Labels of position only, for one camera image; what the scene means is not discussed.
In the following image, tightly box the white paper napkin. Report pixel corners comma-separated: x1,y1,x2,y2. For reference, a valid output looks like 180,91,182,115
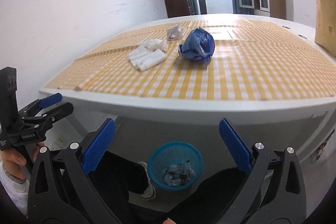
127,45,167,72

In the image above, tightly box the blue plastic bag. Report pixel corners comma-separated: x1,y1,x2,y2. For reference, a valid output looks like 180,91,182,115
178,27,215,63

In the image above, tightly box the white tissue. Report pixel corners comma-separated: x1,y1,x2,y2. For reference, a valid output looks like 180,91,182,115
141,39,168,52

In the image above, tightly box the white left sleeve forearm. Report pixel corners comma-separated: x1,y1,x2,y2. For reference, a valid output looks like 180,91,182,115
1,162,29,216

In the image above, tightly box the trash pile inside basket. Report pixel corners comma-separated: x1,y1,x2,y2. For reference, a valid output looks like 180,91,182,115
163,160,196,188

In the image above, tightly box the blue mesh trash basket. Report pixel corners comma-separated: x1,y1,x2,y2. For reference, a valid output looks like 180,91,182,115
147,141,203,191

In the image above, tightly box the person's left hand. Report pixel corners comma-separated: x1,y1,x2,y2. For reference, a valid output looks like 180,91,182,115
1,148,27,180

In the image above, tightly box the person's right hand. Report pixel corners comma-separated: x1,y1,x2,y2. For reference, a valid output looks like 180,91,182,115
163,218,176,224

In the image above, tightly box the silver wristwatch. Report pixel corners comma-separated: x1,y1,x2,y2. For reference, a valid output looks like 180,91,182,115
1,163,27,185

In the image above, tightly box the white sneaker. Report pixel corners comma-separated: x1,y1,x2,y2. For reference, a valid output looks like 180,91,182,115
139,161,156,201

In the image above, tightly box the yellow checkered tablecloth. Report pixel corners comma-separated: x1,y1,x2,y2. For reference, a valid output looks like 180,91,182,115
43,19,336,101

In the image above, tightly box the brown cardboard box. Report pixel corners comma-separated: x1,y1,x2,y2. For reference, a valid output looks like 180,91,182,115
315,0,336,57

